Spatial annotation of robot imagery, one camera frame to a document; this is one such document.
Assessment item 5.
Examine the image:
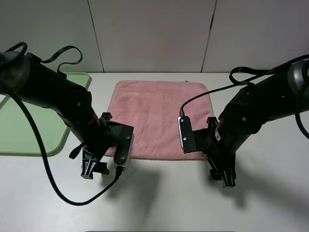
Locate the black left camera cable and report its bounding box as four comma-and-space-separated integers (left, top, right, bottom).
0, 42, 124, 206

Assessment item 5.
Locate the black right camera cable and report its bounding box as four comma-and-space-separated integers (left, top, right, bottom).
179, 54, 309, 141

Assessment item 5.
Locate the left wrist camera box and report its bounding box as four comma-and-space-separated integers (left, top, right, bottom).
113, 125, 134, 169

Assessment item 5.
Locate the green plastic tray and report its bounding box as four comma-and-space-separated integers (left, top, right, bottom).
0, 72, 92, 156

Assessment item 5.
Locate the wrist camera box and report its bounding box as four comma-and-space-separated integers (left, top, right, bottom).
113, 125, 134, 169
178, 116, 196, 154

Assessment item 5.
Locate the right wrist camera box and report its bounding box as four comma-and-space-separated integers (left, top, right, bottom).
178, 116, 196, 154

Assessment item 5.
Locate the pink terry towel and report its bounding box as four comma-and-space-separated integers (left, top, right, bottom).
108, 80, 207, 160

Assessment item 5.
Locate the black camera cable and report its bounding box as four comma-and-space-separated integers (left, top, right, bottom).
179, 54, 309, 141
0, 42, 124, 206

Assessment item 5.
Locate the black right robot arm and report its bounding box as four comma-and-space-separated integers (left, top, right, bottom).
201, 60, 309, 188

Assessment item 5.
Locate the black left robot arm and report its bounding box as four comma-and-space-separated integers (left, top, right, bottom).
0, 50, 117, 179

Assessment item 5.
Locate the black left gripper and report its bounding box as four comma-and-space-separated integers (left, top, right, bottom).
65, 112, 120, 179

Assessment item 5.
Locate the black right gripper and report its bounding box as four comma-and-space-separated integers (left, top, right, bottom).
193, 116, 253, 188

